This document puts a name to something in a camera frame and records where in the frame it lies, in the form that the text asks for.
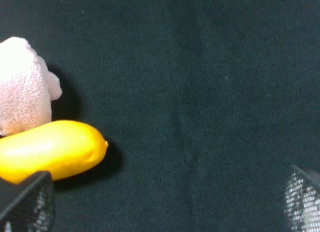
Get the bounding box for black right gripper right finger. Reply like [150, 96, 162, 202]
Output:
[283, 165, 320, 232]

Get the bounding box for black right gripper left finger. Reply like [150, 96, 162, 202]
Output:
[0, 171, 56, 232]

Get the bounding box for yellow mango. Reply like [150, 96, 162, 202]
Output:
[0, 120, 109, 184]

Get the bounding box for pink rolled towel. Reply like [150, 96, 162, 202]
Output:
[0, 37, 63, 136]

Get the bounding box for black table cloth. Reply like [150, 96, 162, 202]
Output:
[0, 0, 320, 231]

